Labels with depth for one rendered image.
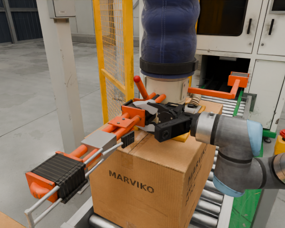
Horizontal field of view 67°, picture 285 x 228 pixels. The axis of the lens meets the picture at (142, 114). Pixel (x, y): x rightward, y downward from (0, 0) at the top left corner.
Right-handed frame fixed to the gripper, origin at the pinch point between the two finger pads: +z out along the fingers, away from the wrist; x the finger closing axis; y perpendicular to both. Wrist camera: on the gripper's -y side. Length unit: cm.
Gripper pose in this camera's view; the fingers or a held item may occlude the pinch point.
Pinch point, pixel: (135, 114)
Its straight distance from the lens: 70.8
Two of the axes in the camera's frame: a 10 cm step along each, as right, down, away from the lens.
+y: 4.6, -3.8, 8.0
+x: 0.0, -9.0, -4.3
